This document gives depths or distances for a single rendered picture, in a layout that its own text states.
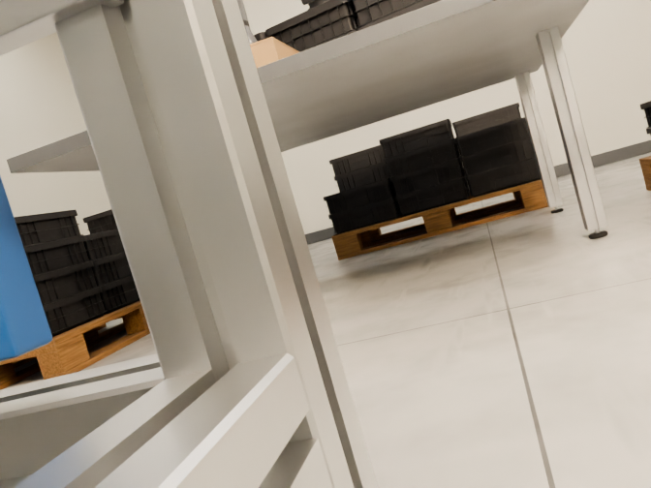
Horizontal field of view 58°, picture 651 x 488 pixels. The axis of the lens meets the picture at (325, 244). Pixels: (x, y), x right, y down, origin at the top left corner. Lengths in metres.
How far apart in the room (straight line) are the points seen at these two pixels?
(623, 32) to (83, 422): 5.51
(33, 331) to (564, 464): 0.60
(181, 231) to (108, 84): 0.04
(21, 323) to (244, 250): 0.09
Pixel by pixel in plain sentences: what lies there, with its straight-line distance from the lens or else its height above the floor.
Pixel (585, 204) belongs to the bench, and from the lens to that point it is 1.99.
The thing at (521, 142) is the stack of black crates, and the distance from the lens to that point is 3.29.
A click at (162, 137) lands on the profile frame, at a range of 0.17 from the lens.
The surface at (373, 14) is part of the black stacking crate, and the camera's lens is 1.88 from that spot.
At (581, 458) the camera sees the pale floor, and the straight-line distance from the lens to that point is 0.72.
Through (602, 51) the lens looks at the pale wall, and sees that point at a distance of 5.55.
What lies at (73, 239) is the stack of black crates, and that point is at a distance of 2.53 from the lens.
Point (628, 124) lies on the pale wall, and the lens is 5.53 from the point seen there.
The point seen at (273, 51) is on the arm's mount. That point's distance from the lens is 1.60.
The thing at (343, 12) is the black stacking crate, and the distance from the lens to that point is 1.92.
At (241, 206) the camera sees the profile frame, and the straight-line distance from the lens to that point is 0.15.
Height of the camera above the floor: 0.34
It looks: 4 degrees down
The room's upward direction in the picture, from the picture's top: 16 degrees counter-clockwise
